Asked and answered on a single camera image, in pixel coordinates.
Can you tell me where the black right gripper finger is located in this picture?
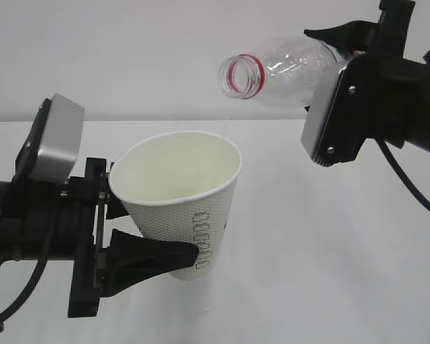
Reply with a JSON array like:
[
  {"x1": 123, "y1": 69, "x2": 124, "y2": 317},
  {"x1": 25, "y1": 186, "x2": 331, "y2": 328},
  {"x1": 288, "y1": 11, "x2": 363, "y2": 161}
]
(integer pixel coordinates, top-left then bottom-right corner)
[{"x1": 304, "y1": 21, "x2": 378, "y2": 54}]

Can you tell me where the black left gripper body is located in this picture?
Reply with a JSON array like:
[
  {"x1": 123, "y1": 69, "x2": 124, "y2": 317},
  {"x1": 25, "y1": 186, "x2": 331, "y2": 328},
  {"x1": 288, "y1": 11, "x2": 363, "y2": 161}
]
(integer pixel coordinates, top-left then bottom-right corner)
[{"x1": 59, "y1": 158, "x2": 107, "y2": 318}]

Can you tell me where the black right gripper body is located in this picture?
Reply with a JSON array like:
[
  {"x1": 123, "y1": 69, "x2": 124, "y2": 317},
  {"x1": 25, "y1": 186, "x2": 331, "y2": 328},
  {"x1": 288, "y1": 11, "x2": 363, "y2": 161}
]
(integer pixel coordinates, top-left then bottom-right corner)
[{"x1": 374, "y1": 0, "x2": 416, "y2": 59}]

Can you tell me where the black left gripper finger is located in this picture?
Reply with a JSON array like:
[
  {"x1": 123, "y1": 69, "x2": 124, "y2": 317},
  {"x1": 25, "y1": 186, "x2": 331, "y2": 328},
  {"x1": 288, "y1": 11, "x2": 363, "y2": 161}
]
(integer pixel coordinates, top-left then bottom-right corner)
[
  {"x1": 101, "y1": 229, "x2": 199, "y2": 297},
  {"x1": 105, "y1": 171, "x2": 128, "y2": 220}
]

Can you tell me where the white paper cup green logo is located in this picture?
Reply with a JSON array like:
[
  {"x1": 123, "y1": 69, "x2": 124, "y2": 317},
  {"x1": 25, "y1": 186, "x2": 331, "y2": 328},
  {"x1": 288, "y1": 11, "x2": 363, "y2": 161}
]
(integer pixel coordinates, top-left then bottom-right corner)
[{"x1": 109, "y1": 130, "x2": 242, "y2": 281}]

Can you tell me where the clear water bottle red label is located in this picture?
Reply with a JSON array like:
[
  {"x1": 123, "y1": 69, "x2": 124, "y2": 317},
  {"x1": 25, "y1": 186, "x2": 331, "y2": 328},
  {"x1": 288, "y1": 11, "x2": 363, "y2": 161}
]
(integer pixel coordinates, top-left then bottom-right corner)
[{"x1": 218, "y1": 35, "x2": 350, "y2": 110}]

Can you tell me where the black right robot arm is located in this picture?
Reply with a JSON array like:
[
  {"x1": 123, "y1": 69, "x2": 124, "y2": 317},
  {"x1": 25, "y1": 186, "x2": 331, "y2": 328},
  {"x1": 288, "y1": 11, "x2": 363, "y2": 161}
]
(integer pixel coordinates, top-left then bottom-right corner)
[{"x1": 301, "y1": 1, "x2": 430, "y2": 167}]

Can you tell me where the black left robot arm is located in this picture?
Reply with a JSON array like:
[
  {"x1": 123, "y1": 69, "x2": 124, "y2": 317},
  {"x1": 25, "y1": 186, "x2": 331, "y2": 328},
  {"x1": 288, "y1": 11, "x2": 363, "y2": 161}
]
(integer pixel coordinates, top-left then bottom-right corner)
[{"x1": 0, "y1": 158, "x2": 199, "y2": 323}]

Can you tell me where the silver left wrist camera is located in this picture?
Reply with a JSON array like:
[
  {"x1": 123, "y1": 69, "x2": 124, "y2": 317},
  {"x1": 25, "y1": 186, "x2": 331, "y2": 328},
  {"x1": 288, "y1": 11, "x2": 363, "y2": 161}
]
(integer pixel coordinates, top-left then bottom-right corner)
[{"x1": 12, "y1": 93, "x2": 85, "y2": 184}]

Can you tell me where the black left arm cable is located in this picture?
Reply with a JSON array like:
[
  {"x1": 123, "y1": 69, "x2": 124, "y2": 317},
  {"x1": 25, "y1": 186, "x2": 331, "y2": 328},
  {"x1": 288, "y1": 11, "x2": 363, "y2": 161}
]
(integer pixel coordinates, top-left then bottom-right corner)
[{"x1": 0, "y1": 214, "x2": 58, "y2": 344}]

